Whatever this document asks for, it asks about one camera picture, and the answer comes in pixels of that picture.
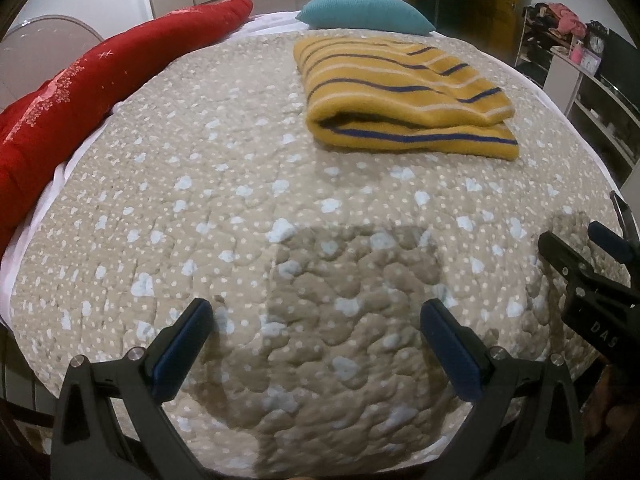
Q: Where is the yellow striped knit sweater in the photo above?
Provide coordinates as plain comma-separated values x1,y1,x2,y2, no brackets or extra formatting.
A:
293,36,520,162

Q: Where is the pink clothes pile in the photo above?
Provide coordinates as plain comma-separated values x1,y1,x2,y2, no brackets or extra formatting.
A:
548,3,587,38

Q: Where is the white shelf unit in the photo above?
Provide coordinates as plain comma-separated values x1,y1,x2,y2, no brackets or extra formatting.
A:
515,2,639,190

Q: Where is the black television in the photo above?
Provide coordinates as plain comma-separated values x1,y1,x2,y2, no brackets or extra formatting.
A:
600,29,640,105

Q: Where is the pink cup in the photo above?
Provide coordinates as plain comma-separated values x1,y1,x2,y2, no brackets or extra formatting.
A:
570,40,585,65

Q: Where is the beige dotted bed cover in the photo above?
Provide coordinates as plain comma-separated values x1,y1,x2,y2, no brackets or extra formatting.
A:
11,32,628,478

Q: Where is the red patterned quilt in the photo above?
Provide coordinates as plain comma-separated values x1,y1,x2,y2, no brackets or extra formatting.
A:
1,0,254,249

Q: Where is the teal pillow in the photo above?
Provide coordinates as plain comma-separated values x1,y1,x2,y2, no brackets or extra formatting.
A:
296,0,435,36

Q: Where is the white bed headboard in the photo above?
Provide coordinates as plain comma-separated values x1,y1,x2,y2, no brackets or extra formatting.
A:
0,15,103,110

